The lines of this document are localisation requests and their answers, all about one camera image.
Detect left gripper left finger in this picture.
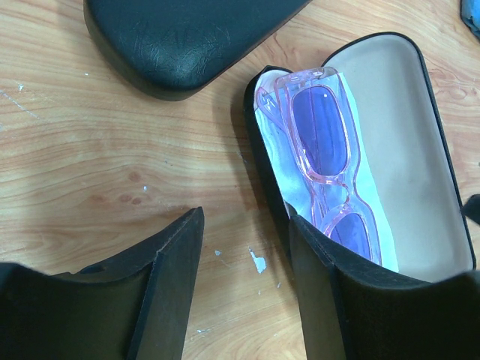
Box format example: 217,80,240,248
1,208,205,359

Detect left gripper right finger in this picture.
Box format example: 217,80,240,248
289,215,479,359

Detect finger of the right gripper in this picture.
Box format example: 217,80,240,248
462,193,480,225

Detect light blue cloth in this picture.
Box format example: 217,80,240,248
244,69,399,272

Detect pink clear glasses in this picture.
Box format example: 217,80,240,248
254,67,383,265

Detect folded blue towel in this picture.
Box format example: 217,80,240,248
460,0,480,38

